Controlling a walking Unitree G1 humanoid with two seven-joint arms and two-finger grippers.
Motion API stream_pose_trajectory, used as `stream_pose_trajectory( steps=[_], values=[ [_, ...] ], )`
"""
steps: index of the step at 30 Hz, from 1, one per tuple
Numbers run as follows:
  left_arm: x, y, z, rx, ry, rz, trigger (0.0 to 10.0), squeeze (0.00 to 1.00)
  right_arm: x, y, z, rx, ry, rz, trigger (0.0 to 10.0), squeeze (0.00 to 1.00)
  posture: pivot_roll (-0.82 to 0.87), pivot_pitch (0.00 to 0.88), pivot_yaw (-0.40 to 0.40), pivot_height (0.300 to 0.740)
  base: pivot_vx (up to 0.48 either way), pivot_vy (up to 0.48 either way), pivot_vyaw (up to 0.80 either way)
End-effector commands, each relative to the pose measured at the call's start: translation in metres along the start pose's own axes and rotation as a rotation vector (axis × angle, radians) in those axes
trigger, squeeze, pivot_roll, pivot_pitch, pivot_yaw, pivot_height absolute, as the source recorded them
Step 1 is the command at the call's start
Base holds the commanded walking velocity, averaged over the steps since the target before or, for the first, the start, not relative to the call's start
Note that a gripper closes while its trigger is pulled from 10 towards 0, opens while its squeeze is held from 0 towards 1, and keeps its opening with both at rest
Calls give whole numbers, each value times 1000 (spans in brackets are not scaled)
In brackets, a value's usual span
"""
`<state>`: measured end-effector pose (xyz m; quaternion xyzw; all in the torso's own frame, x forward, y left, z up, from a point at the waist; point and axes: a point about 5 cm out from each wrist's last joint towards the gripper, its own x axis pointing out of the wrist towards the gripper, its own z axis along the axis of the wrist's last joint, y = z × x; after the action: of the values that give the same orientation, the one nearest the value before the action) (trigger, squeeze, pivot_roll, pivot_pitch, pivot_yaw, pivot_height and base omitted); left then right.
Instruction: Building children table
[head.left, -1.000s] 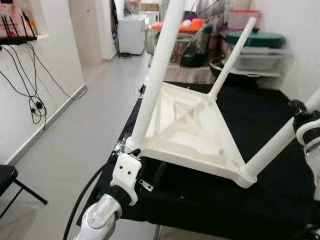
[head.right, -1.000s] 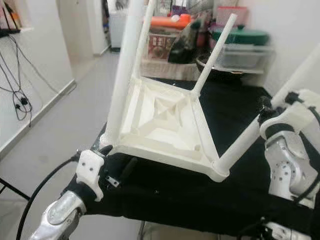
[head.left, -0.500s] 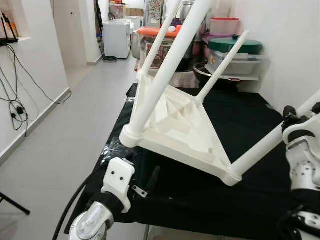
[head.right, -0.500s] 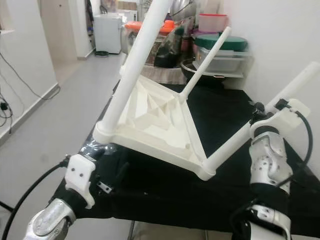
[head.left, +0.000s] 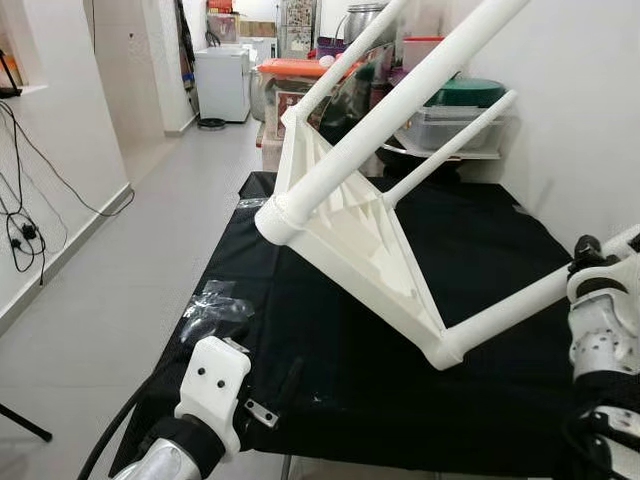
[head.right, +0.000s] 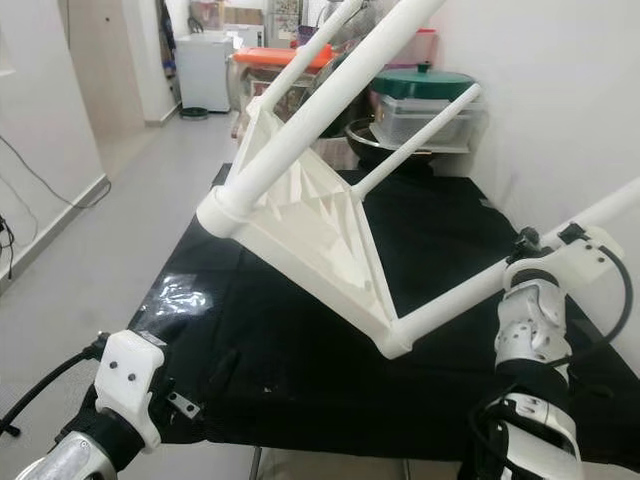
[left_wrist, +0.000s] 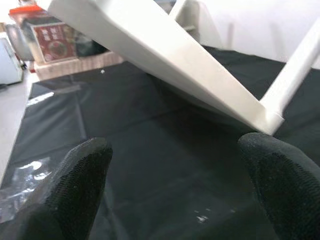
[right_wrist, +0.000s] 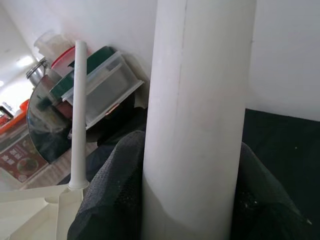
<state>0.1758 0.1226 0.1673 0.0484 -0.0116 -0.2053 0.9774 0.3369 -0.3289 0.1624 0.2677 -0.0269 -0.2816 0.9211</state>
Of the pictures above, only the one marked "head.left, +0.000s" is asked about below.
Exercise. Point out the black bag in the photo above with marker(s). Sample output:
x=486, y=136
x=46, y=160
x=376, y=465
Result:
x=355, y=100

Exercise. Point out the black round floor dish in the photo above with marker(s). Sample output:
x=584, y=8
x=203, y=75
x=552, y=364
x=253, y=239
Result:
x=211, y=124

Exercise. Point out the clear plastic container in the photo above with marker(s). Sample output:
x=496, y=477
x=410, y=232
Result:
x=440, y=125

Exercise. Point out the clear plastic wrapper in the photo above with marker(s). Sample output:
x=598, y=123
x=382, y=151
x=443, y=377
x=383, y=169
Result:
x=253, y=203

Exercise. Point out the clear tape patch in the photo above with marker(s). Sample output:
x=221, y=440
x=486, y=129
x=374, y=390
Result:
x=215, y=305

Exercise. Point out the beige cloth covered bench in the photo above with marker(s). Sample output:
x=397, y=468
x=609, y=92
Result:
x=272, y=155

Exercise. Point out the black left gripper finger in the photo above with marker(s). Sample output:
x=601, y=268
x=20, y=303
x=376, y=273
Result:
x=290, y=385

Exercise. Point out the black tablecloth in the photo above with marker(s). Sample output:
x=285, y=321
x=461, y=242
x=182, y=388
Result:
x=480, y=250

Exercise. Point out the silver metal pot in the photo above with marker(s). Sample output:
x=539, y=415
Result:
x=365, y=20

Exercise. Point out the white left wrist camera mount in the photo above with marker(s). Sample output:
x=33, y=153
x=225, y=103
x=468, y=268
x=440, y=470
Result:
x=212, y=385

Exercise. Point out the black wok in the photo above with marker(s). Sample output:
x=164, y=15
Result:
x=400, y=150

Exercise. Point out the white cabinet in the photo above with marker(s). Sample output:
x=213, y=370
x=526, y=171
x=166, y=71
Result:
x=222, y=85

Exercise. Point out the white plastic table leg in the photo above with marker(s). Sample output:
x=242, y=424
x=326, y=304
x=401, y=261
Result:
x=520, y=305
x=450, y=145
x=350, y=65
x=400, y=100

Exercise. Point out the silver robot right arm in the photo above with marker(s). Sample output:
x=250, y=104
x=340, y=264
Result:
x=605, y=340

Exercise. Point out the storage box with orange lid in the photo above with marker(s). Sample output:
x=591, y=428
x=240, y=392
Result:
x=290, y=75

